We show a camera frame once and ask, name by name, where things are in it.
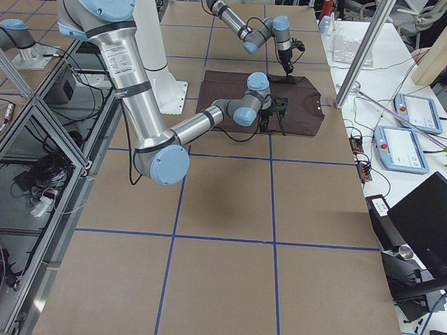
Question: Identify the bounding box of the silver foil bag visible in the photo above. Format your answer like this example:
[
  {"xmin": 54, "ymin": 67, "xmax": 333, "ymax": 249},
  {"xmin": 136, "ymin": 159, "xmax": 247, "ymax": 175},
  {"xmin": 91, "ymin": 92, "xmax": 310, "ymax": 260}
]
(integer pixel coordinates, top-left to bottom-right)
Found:
[{"xmin": 332, "ymin": 32, "xmax": 362, "ymax": 64}]

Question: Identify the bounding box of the silver metal cup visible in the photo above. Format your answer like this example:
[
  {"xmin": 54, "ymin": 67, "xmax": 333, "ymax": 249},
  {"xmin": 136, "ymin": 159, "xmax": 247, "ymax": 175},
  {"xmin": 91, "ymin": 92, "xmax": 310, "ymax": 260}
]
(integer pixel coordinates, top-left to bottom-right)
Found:
[{"xmin": 392, "ymin": 245, "xmax": 414, "ymax": 261}]

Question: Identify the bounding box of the orange black connector board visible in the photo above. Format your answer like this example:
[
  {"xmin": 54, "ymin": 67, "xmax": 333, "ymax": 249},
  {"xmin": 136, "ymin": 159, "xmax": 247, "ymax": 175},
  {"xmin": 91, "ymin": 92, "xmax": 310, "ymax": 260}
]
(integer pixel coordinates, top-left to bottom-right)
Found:
[{"xmin": 349, "ymin": 136, "xmax": 364, "ymax": 153}]

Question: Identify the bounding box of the teach pendant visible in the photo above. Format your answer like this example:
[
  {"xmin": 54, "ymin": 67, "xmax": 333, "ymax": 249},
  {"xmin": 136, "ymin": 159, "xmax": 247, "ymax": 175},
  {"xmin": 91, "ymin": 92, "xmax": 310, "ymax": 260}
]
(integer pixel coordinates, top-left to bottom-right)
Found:
[
  {"xmin": 394, "ymin": 94, "xmax": 443, "ymax": 135},
  {"xmin": 374, "ymin": 126, "xmax": 430, "ymax": 174}
]

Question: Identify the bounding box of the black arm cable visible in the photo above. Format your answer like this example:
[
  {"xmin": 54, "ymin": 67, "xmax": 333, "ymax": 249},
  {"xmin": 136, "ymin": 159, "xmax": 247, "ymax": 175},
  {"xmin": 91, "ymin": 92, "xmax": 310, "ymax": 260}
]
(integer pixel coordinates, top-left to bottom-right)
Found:
[
  {"xmin": 244, "ymin": 15, "xmax": 270, "ymax": 36},
  {"xmin": 127, "ymin": 99, "xmax": 289, "ymax": 186}
]

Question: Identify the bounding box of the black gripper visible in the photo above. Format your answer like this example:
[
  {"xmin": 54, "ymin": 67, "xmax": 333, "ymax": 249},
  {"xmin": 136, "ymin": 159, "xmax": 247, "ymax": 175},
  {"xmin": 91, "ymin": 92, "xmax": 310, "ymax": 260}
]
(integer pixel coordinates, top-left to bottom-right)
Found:
[
  {"xmin": 259, "ymin": 94, "xmax": 275, "ymax": 133},
  {"xmin": 277, "ymin": 40, "xmax": 293, "ymax": 77}
]

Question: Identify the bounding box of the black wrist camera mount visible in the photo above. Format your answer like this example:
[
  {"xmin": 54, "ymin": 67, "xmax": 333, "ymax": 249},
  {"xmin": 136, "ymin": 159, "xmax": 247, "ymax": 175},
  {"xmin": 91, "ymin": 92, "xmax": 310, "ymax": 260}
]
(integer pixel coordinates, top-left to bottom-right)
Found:
[
  {"xmin": 273, "ymin": 98, "xmax": 288, "ymax": 117},
  {"xmin": 291, "ymin": 38, "xmax": 305, "ymax": 52}
]

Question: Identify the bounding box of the aluminium frame post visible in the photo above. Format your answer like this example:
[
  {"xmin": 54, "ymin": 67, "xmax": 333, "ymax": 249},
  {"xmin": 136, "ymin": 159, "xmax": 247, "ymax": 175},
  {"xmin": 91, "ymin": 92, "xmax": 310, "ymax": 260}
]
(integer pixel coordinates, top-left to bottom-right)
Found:
[{"xmin": 335, "ymin": 0, "xmax": 396, "ymax": 108}]

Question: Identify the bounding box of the near teach pendant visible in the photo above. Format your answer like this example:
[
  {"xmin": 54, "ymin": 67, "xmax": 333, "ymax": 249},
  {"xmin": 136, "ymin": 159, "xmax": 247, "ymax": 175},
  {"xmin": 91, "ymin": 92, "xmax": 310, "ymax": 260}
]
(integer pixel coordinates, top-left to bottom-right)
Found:
[{"xmin": 374, "ymin": 126, "xmax": 430, "ymax": 174}]

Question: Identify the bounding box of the far teach pendant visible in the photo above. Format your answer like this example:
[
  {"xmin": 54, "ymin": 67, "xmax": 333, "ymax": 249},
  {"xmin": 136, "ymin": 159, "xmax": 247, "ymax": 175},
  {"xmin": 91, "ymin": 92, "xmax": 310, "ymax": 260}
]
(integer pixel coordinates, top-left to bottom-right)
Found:
[{"xmin": 394, "ymin": 94, "xmax": 443, "ymax": 135}]

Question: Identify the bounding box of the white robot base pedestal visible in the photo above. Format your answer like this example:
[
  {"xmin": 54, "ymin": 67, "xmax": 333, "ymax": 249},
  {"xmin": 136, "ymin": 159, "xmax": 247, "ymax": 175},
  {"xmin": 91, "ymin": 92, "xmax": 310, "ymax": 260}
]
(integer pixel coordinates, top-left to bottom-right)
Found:
[{"xmin": 133, "ymin": 0, "xmax": 188, "ymax": 115}]

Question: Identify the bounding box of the white power strip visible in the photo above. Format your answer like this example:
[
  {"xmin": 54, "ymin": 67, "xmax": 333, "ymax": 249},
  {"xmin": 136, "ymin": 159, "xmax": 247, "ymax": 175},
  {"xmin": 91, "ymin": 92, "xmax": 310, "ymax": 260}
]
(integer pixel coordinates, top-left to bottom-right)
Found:
[{"xmin": 30, "ymin": 195, "xmax": 54, "ymax": 217}]

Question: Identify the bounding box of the black monitor stand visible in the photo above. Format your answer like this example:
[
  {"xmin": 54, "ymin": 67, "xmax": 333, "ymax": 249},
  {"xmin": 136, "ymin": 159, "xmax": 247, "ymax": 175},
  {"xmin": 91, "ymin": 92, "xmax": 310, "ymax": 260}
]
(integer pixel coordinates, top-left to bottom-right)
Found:
[{"xmin": 381, "ymin": 253, "xmax": 446, "ymax": 321}]

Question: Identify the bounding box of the black laptop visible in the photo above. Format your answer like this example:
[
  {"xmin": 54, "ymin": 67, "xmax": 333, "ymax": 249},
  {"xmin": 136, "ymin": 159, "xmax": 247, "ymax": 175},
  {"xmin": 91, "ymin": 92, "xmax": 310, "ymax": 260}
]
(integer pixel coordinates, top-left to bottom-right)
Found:
[{"xmin": 388, "ymin": 172, "xmax": 446, "ymax": 278}]

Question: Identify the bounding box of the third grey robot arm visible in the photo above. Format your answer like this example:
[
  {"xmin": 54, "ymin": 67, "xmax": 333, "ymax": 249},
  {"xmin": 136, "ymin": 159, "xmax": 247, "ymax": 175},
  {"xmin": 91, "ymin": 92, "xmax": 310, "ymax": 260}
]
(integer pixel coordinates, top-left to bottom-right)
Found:
[{"xmin": 1, "ymin": 18, "xmax": 59, "ymax": 70}]

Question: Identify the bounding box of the black box with label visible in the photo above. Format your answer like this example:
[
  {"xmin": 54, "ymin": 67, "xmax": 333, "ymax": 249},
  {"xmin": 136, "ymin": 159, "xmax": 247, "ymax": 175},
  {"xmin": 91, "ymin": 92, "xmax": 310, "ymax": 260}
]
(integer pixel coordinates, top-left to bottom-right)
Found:
[{"xmin": 365, "ymin": 195, "xmax": 406, "ymax": 251}]

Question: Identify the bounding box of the wooden beam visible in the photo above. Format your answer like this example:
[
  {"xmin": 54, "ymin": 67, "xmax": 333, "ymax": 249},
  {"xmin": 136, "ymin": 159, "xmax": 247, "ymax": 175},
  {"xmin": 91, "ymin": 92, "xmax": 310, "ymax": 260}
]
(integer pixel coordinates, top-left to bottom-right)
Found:
[{"xmin": 411, "ymin": 29, "xmax": 447, "ymax": 85}]

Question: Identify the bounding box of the dark brown t-shirt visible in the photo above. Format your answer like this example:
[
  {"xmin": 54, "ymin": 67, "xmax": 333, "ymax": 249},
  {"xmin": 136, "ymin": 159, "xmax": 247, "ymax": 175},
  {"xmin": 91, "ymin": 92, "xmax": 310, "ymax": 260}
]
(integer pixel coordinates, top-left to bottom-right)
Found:
[{"xmin": 196, "ymin": 70, "xmax": 325, "ymax": 136}]

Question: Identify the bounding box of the aluminium frame rack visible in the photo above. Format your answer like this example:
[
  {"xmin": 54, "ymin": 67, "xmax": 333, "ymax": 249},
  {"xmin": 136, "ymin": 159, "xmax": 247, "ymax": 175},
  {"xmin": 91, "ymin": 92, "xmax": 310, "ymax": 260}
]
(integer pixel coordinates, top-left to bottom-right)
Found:
[{"xmin": 1, "ymin": 42, "xmax": 119, "ymax": 334}]

